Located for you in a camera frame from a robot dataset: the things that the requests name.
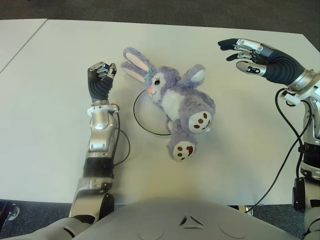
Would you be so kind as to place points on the white plate with black rim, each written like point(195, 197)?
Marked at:
point(147, 117)

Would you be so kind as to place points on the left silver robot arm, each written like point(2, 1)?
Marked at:
point(100, 135)

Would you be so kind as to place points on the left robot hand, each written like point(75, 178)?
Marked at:
point(100, 85)

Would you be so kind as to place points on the grey chair caster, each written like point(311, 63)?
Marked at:
point(13, 212)

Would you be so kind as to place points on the white table leg foot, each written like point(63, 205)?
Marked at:
point(247, 209)

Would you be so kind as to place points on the grey robot torso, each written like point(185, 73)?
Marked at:
point(175, 225)

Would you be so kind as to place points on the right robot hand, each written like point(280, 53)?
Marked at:
point(280, 65)

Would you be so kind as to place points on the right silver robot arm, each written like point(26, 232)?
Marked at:
point(312, 120)

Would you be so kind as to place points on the purple plush bunny doll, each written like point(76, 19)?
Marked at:
point(185, 105)

